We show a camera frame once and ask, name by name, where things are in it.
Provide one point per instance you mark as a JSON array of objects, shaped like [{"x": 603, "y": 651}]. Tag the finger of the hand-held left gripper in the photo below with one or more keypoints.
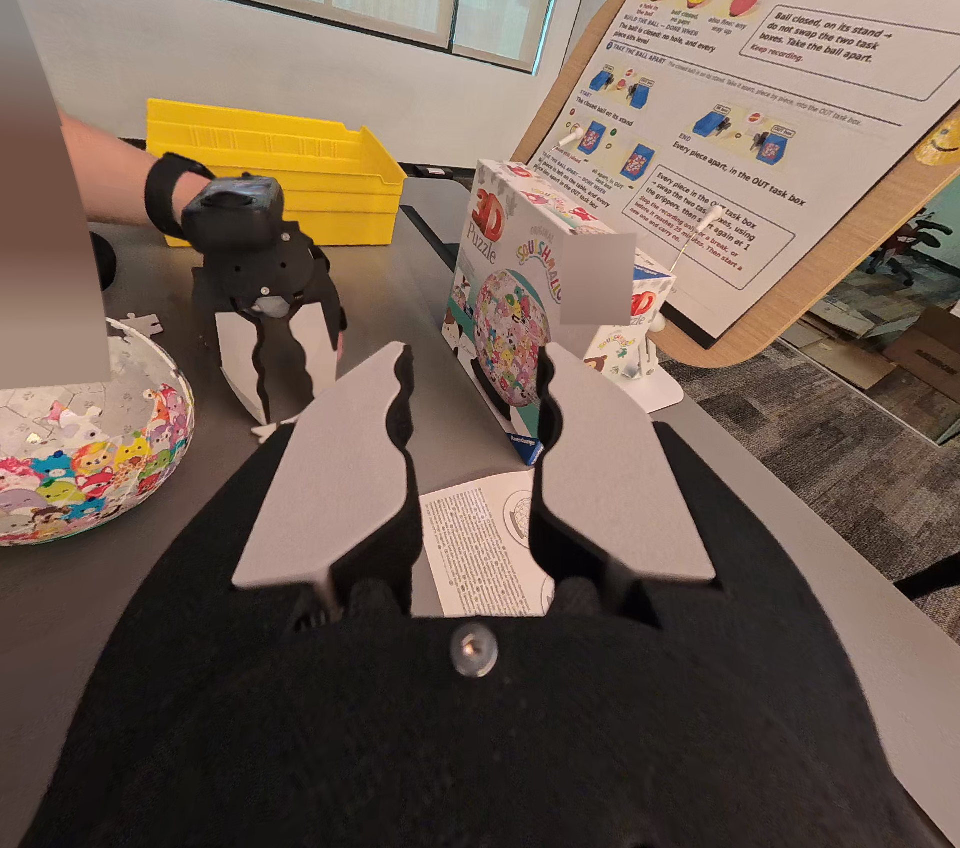
[
  {"x": 321, "y": 346},
  {"x": 238, "y": 361}
]

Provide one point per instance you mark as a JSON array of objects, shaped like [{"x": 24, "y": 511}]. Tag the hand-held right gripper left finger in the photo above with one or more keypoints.
[{"x": 322, "y": 488}]

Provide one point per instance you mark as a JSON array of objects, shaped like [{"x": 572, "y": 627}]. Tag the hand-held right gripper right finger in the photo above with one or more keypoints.
[{"x": 622, "y": 488}]

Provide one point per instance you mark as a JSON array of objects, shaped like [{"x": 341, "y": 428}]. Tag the group of puzzle pieces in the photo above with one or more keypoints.
[{"x": 142, "y": 321}]

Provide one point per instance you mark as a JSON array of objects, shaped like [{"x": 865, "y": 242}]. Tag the colourful puzzle ball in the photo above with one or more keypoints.
[{"x": 112, "y": 458}]

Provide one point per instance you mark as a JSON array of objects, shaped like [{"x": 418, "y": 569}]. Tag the person's left forearm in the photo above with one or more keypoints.
[{"x": 112, "y": 181}]

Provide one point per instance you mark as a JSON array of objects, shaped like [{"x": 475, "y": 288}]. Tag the colourful cardboard puzzle box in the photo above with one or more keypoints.
[{"x": 487, "y": 308}]

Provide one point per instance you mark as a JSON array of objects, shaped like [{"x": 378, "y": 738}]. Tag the black rounded object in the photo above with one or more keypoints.
[{"x": 105, "y": 263}]

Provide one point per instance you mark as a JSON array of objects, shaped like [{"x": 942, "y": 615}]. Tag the folded paper leaflet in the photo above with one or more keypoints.
[{"x": 480, "y": 548}]

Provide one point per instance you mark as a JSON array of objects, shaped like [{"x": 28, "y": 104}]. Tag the instruction poster board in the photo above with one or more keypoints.
[{"x": 825, "y": 293}]

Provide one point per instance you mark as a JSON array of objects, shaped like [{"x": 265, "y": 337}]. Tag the black office chair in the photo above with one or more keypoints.
[{"x": 911, "y": 241}]

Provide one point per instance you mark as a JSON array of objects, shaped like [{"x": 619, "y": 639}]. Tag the printed instruction poster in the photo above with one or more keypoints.
[{"x": 787, "y": 113}]

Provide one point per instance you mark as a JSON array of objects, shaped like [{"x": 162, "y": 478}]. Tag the yellow smiley sticker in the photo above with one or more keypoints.
[{"x": 941, "y": 140}]

